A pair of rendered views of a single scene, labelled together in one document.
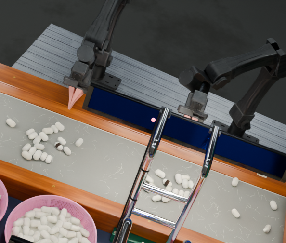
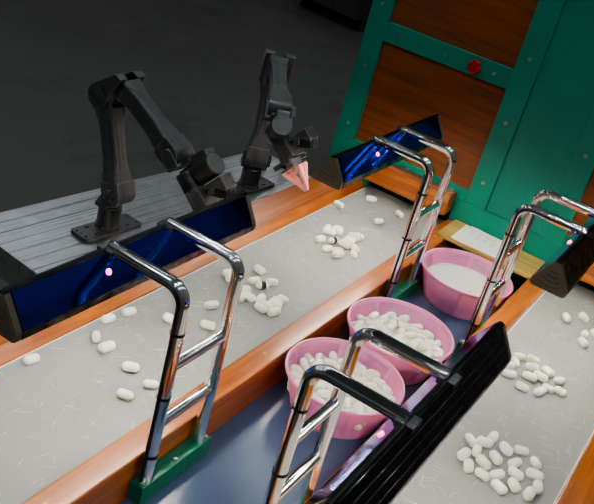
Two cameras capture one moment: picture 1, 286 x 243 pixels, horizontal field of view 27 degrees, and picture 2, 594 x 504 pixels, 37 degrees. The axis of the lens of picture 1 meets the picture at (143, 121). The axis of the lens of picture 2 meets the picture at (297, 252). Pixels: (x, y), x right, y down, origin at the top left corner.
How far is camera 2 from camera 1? 204 cm
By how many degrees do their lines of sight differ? 55
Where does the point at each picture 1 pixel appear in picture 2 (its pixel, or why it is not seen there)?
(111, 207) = (368, 281)
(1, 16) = not seen: outside the picture
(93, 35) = (179, 146)
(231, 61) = (279, 88)
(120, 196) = (345, 275)
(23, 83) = not seen: hidden behind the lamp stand
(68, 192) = (343, 299)
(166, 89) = (155, 194)
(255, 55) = (282, 71)
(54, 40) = (9, 232)
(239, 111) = (261, 150)
